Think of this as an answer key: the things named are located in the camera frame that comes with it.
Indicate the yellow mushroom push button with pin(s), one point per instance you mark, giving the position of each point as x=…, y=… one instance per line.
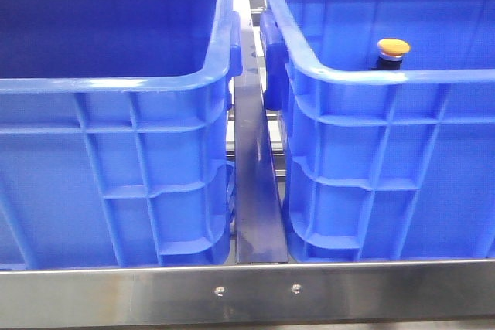
x=391, y=54

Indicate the large blue plastic crate left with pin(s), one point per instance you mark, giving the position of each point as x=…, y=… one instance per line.
x=113, y=132

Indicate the large blue plastic crate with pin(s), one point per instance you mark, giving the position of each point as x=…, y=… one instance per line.
x=113, y=132
x=387, y=165

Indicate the metal divider bar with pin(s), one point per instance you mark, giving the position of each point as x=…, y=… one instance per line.
x=260, y=235

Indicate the large blue plastic crate right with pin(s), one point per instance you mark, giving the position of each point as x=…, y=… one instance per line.
x=387, y=165

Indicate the left rail screw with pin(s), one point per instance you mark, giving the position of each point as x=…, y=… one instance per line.
x=219, y=291

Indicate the rail screw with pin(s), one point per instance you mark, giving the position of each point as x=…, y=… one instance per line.
x=296, y=288
x=219, y=291

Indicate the right rail screw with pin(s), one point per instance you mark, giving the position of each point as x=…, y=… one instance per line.
x=296, y=288

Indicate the stainless steel front rail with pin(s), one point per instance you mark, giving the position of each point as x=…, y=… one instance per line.
x=440, y=289

